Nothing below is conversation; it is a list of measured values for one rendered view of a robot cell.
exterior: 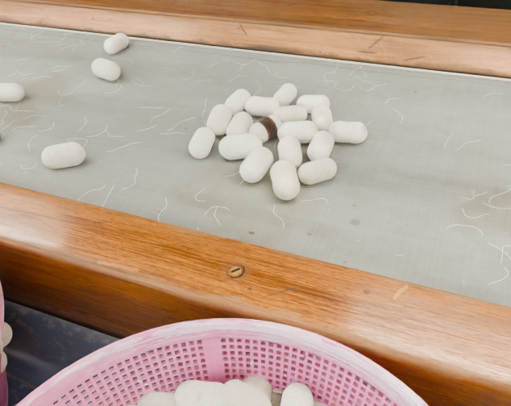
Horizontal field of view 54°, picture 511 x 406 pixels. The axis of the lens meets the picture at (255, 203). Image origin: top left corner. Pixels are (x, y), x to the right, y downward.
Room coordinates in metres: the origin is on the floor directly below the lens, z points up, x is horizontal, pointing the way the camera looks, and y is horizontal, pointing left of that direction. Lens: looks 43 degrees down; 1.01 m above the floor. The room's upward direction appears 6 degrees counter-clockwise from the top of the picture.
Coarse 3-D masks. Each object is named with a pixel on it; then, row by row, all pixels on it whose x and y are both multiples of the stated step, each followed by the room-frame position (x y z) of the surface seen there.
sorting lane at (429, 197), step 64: (0, 64) 0.59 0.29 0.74; (64, 64) 0.57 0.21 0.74; (128, 64) 0.55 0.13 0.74; (192, 64) 0.54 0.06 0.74; (256, 64) 0.52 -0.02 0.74; (320, 64) 0.50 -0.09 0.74; (0, 128) 0.44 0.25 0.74; (64, 128) 0.43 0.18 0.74; (128, 128) 0.42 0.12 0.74; (192, 128) 0.41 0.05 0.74; (384, 128) 0.37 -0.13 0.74; (448, 128) 0.36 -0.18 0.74; (64, 192) 0.33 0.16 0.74; (128, 192) 0.32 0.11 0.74; (192, 192) 0.31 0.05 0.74; (256, 192) 0.30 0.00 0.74; (320, 192) 0.30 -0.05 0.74; (384, 192) 0.29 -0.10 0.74; (448, 192) 0.28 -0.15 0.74; (320, 256) 0.23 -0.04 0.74; (384, 256) 0.22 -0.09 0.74; (448, 256) 0.22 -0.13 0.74
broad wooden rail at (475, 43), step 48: (0, 0) 0.75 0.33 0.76; (48, 0) 0.72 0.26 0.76; (96, 0) 0.70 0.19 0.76; (144, 0) 0.68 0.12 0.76; (192, 0) 0.66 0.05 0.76; (240, 0) 0.65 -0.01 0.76; (288, 0) 0.63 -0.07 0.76; (336, 0) 0.61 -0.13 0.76; (240, 48) 0.56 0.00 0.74; (288, 48) 0.54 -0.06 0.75; (336, 48) 0.52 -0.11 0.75; (384, 48) 0.50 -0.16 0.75; (432, 48) 0.48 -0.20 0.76; (480, 48) 0.46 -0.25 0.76
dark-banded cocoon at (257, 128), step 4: (268, 116) 0.38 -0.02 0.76; (272, 116) 0.38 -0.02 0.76; (276, 120) 0.38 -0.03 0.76; (256, 124) 0.37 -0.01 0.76; (260, 124) 0.37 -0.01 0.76; (276, 124) 0.37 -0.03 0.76; (280, 124) 0.38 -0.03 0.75; (252, 128) 0.37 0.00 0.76; (256, 128) 0.37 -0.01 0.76; (260, 128) 0.37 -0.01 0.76; (264, 128) 0.37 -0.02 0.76; (252, 132) 0.37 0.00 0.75; (256, 132) 0.37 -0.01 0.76; (260, 132) 0.36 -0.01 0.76; (264, 132) 0.37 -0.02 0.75; (260, 136) 0.36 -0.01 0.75; (264, 136) 0.36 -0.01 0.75; (264, 140) 0.36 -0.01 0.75
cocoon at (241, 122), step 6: (240, 114) 0.39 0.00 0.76; (246, 114) 0.39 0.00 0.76; (234, 120) 0.38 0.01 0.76; (240, 120) 0.38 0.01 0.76; (246, 120) 0.38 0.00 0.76; (252, 120) 0.39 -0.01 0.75; (228, 126) 0.38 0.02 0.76; (234, 126) 0.37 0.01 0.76; (240, 126) 0.37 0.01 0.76; (246, 126) 0.38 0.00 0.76; (228, 132) 0.37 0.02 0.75; (234, 132) 0.37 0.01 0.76; (240, 132) 0.37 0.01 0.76; (246, 132) 0.37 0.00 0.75
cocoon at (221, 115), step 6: (216, 108) 0.40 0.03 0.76; (222, 108) 0.40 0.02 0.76; (228, 108) 0.41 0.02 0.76; (210, 114) 0.40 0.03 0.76; (216, 114) 0.39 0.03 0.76; (222, 114) 0.39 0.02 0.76; (228, 114) 0.40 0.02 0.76; (210, 120) 0.39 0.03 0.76; (216, 120) 0.39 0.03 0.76; (222, 120) 0.39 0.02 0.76; (228, 120) 0.39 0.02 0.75; (210, 126) 0.38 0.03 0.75; (216, 126) 0.38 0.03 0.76; (222, 126) 0.38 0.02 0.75; (216, 132) 0.38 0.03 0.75; (222, 132) 0.38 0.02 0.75
